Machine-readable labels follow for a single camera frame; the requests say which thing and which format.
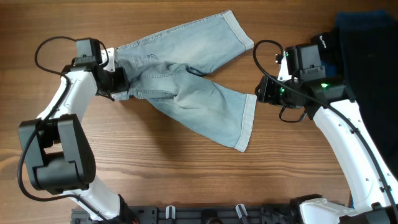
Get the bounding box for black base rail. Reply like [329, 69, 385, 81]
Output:
[70, 203, 299, 224]

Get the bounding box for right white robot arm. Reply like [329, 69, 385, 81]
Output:
[254, 42, 397, 223]

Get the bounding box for dark clothes pile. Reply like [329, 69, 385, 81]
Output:
[312, 10, 397, 176]

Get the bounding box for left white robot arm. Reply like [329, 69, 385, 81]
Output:
[17, 38, 139, 223]

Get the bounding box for light blue denim shorts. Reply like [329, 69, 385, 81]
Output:
[112, 10, 256, 152]

